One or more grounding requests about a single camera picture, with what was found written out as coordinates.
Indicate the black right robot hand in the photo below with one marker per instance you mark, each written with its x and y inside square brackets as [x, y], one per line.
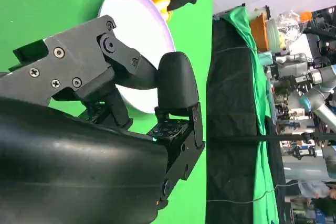
[78, 161]

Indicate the lilac plate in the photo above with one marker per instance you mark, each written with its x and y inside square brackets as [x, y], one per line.
[136, 24]

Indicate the orange box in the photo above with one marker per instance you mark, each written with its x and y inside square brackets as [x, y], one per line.
[260, 32]

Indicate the teal box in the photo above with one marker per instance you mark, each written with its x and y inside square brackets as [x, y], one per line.
[265, 58]

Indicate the clear plastic bag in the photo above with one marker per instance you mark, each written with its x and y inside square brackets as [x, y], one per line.
[288, 23]

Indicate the black backdrop cloth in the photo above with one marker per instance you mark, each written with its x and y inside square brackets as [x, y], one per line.
[231, 90]

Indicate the green table cloth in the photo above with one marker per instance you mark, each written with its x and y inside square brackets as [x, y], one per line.
[52, 3]

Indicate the black horizontal pole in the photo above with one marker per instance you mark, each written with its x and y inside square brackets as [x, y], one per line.
[288, 137]

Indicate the person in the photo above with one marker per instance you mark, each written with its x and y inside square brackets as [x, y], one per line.
[315, 188]

